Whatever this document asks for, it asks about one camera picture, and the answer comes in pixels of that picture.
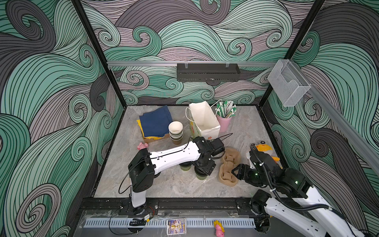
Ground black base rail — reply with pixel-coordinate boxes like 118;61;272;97
80;197;258;216

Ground clear acrylic wall holder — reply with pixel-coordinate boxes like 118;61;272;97
268;59;311;107

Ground black wall shelf tray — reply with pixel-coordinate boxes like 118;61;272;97
177;64;241;82

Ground pink yellow small toy figure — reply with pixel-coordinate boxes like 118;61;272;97
214;220;225;237

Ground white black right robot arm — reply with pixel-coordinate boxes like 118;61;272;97
232;144;364;237

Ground white green paper takeout bag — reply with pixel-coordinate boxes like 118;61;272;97
185;101;221;140

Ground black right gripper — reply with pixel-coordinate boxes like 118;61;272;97
230;162;275;187

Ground white slotted cable duct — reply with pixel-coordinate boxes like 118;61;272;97
83;217;256;229

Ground colourful picture card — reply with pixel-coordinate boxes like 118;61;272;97
166;218;187;236

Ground yellow napkin stack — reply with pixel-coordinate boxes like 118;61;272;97
137;119;165;140

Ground pink plush toy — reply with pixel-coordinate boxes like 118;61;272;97
137;142;149;150

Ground green white wrapped straws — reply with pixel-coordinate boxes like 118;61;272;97
212;100;236;119

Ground navy blue napkin stack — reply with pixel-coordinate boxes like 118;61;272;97
140;106;173;137

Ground aluminium wall rail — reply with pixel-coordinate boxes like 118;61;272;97
107;60;276;67

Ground stack of paper cups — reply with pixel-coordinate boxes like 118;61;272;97
168;121;183;145

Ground brown cardboard napkin box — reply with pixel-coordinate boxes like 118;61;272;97
143;134;170;143

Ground yellow plush doll red dress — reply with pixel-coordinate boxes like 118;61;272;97
246;141;280;169

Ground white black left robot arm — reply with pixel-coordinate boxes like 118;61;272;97
127;137;225;208

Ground green white paper cup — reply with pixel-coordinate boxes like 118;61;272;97
179;162;192;171

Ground brown pulp cup carrier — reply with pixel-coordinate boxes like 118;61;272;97
218;147;241;187

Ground pink metal straw bucket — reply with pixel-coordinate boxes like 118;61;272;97
216;115;232;132

